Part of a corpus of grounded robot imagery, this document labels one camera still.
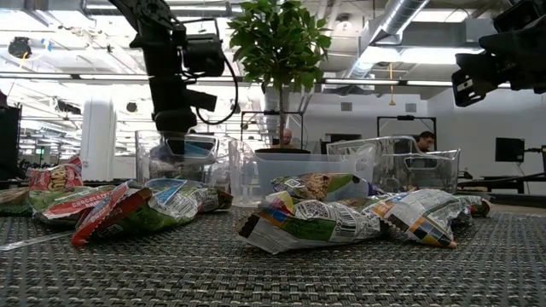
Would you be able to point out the black ceiling spotlight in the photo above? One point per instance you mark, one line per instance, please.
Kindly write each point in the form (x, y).
(131, 107)
(236, 106)

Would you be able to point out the red green chocolate granola bar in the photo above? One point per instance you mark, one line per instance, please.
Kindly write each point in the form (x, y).
(72, 204)

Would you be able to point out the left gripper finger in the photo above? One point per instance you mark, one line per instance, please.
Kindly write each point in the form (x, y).
(175, 143)

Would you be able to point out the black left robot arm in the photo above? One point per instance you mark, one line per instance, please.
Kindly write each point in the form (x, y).
(145, 17)

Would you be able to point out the grey woven placemat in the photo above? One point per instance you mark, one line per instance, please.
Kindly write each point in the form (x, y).
(273, 277)

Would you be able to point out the silver ventilation duct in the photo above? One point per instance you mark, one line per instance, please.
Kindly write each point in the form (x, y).
(396, 17)

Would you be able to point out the small clear plastic bin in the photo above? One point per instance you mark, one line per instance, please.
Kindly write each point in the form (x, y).
(247, 170)

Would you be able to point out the white blue granola bar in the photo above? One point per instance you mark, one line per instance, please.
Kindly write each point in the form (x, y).
(426, 213)

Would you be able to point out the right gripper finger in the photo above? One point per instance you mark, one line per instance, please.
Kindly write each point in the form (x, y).
(478, 72)
(516, 42)

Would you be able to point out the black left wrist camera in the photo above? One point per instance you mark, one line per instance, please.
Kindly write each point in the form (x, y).
(205, 55)

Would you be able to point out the green orange granola bar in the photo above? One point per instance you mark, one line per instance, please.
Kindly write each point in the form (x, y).
(478, 206)

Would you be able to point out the white tape strip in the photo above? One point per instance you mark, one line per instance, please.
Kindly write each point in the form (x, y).
(34, 241)

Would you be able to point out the black monitor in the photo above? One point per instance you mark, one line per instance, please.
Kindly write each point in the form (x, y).
(509, 149)

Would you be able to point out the green potted plant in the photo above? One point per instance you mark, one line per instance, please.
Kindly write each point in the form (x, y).
(277, 42)

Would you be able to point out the black hanging ceiling lamp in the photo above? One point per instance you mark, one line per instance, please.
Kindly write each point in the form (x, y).
(20, 48)

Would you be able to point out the black frame stand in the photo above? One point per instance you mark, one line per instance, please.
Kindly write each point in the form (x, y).
(405, 117)

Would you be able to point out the black panel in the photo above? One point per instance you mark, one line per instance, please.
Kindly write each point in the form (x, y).
(8, 145)

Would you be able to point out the person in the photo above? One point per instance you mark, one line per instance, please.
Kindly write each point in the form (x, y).
(425, 138)
(287, 136)

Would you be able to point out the black desk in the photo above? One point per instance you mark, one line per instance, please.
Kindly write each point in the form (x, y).
(503, 181)

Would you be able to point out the white pillar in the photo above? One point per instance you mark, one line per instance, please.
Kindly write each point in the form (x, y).
(98, 140)

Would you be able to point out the black aluminium table frame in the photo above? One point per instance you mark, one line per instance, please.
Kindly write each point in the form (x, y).
(520, 199)

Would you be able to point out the ceiling light strip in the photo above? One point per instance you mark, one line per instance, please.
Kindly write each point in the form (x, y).
(34, 76)
(426, 82)
(96, 7)
(111, 77)
(362, 81)
(209, 79)

